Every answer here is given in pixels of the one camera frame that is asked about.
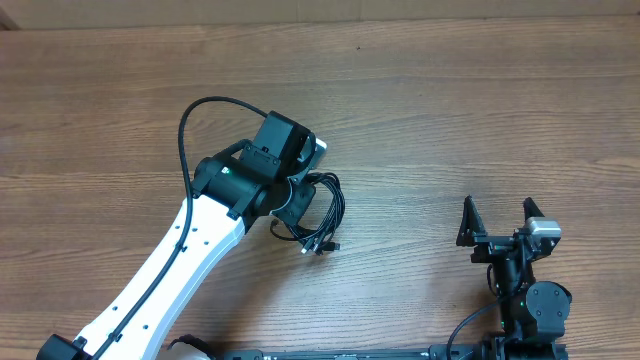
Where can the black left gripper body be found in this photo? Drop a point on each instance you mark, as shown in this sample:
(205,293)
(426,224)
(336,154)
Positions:
(292,211)

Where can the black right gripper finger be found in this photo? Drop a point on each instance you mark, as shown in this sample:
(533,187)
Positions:
(472,227)
(531,209)

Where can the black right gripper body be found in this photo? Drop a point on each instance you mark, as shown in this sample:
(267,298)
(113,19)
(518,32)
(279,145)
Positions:
(489,249)

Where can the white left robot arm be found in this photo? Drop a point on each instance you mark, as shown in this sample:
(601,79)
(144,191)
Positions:
(226,194)

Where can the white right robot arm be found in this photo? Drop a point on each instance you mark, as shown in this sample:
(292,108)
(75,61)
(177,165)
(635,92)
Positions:
(532,312)

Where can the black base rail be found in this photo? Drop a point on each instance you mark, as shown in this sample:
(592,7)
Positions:
(188,347)

